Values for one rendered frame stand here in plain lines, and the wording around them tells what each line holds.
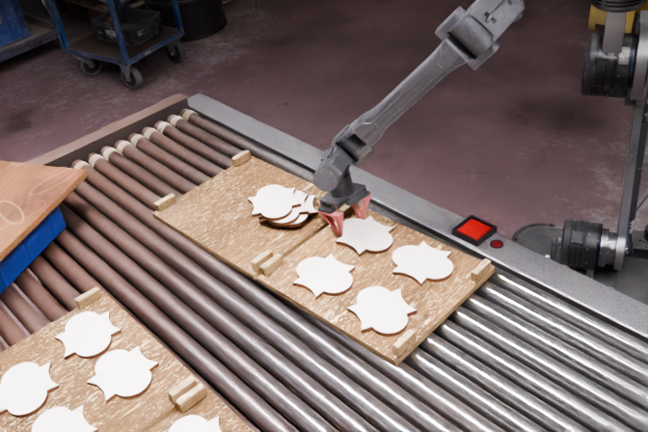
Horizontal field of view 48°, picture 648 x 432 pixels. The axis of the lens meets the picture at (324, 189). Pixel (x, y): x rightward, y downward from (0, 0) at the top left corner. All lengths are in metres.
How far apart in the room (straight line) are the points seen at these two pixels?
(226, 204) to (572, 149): 2.30
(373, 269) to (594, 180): 2.12
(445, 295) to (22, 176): 1.17
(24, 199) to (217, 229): 0.50
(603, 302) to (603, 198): 1.91
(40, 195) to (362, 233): 0.83
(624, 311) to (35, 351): 1.24
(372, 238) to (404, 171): 1.96
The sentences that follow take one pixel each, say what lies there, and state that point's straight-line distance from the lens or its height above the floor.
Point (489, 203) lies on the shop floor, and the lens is 3.44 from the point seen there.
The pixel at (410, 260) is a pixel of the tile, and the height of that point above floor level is 0.95.
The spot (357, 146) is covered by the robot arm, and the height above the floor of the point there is 1.18.
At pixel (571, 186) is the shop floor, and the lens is 3.58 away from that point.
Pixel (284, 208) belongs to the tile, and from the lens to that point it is 1.81.
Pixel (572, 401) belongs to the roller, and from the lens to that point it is 1.45.
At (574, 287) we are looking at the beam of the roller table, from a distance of 1.67.
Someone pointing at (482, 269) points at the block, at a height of 0.96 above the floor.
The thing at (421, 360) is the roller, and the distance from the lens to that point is 1.49.
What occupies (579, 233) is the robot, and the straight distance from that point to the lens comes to 2.63.
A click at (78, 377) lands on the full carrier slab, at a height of 0.94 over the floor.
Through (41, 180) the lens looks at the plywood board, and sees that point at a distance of 2.07.
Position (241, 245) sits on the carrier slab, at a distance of 1.79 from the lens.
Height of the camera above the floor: 2.03
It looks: 34 degrees down
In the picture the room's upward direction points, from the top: 7 degrees counter-clockwise
